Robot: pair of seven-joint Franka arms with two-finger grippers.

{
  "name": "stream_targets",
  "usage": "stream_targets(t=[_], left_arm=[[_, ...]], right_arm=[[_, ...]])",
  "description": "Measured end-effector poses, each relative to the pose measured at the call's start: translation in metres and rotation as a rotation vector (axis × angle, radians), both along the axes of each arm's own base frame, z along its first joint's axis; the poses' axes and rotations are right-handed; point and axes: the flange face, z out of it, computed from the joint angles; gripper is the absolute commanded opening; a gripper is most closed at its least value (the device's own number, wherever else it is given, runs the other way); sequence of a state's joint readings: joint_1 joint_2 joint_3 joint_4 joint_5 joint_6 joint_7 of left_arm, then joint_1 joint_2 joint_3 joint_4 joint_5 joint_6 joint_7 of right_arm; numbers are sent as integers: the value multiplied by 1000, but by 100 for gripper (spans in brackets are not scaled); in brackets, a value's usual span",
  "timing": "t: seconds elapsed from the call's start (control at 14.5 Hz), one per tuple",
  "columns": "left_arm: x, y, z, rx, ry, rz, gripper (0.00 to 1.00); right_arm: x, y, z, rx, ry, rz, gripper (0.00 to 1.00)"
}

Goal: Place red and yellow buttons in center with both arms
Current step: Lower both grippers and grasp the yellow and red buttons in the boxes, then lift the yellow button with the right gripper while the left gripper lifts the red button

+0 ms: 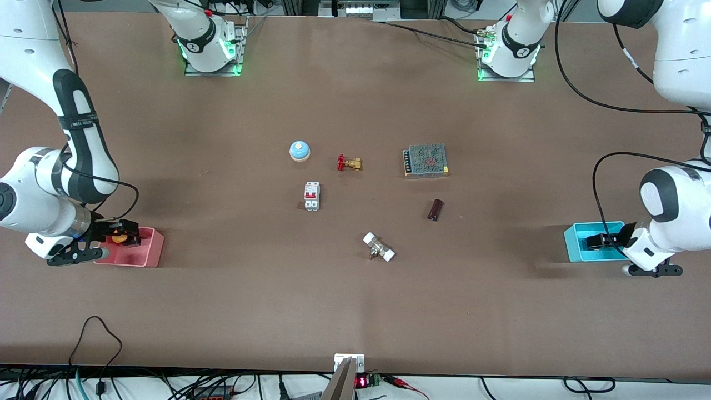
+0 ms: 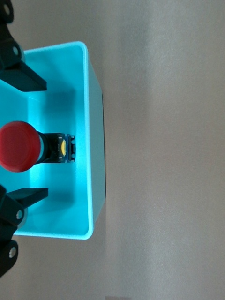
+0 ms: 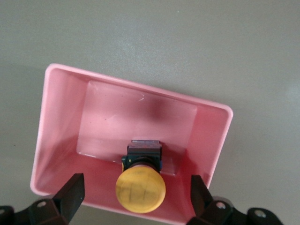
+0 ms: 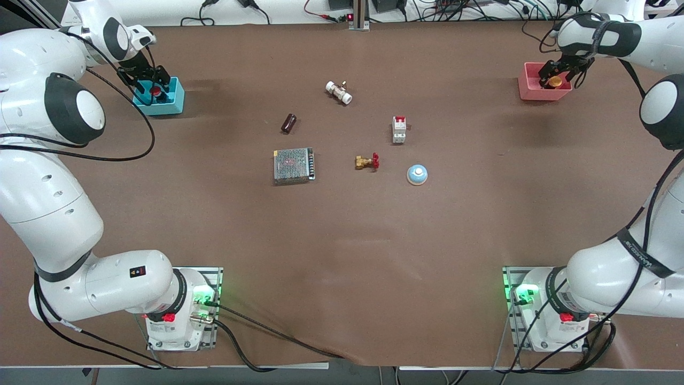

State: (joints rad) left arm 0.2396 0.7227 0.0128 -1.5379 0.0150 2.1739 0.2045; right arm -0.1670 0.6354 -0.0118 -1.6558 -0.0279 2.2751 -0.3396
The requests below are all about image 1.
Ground pink plastic bin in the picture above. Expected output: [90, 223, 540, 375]
[93, 227, 165, 268]

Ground cyan plastic bin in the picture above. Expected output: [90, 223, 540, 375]
[563, 221, 631, 263]

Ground orange power strip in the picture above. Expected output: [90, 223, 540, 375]
[192, 385, 237, 400]

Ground metal mesh power supply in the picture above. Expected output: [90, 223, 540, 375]
[403, 143, 450, 179]

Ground metal fitting white caps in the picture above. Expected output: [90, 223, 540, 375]
[362, 232, 396, 263]

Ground red alligator clip lead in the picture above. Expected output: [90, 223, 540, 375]
[383, 375, 431, 400]

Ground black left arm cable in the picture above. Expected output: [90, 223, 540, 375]
[554, 0, 711, 229]

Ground thin black looped cable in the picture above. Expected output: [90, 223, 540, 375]
[68, 316, 123, 368]

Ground black coiled cable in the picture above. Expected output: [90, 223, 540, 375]
[563, 376, 617, 394]

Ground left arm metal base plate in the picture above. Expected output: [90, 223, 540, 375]
[476, 27, 537, 83]

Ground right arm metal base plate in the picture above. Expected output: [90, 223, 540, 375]
[183, 16, 249, 77]

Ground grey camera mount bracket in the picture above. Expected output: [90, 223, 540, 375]
[321, 353, 366, 400]

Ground black cable across table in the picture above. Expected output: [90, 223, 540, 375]
[371, 16, 489, 49]

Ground aluminium frame with white device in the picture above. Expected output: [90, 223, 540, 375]
[281, 0, 448, 21]

